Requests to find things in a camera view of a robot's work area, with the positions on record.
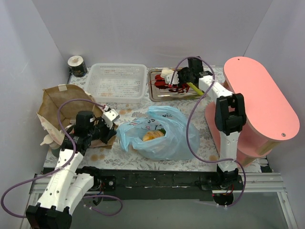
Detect green toy vegetable stalks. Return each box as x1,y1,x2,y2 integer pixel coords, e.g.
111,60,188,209
161,68,205,96

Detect red toy lobster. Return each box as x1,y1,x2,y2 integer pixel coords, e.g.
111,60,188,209
148,74,190,94

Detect brown paper bag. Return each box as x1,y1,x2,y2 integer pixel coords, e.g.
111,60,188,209
37,84,116,149

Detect light blue plastic grocery bag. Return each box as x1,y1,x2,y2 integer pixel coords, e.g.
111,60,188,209
117,106,200,161

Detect toy fried bread piece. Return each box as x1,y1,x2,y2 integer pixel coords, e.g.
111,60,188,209
142,129,166,142

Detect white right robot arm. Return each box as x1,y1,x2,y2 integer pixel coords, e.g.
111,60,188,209
174,56,246,190

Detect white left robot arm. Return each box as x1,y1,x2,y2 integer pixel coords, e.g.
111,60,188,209
26,109,120,229

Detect stainless steel tray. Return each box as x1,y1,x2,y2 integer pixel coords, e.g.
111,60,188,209
147,69,200,102

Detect white plastic perforated basket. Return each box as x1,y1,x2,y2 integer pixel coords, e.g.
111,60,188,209
84,63,147,104

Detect pink two-tier shelf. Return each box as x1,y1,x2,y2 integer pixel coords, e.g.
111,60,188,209
199,57,300,171

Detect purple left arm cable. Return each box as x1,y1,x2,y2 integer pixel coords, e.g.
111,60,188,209
0,99,123,218

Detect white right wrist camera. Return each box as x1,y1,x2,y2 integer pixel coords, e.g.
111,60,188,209
164,71,179,85

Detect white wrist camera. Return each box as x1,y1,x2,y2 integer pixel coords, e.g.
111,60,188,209
102,109,120,129
164,71,179,85

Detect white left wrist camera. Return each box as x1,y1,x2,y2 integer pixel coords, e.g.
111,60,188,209
102,109,120,129

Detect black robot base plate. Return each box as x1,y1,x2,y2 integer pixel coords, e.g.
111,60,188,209
73,168,247,201

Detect aluminium frame rail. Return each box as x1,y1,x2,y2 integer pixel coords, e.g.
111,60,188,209
27,173,298,229

